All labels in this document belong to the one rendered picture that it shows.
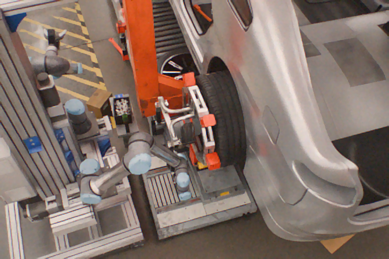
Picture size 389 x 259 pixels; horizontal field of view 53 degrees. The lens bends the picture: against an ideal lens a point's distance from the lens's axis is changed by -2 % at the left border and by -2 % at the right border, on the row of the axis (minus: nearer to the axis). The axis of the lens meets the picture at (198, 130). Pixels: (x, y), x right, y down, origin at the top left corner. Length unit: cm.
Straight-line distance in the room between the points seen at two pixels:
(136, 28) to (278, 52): 101
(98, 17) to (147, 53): 245
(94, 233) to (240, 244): 113
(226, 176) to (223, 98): 95
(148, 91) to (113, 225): 105
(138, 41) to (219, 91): 63
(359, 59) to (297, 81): 135
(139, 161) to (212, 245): 139
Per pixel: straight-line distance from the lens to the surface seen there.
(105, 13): 518
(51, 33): 285
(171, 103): 317
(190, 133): 247
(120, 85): 421
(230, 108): 246
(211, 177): 323
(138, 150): 205
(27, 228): 327
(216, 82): 257
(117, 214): 314
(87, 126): 281
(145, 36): 264
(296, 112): 181
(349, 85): 298
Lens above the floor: 301
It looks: 53 degrees down
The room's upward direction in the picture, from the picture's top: 2 degrees clockwise
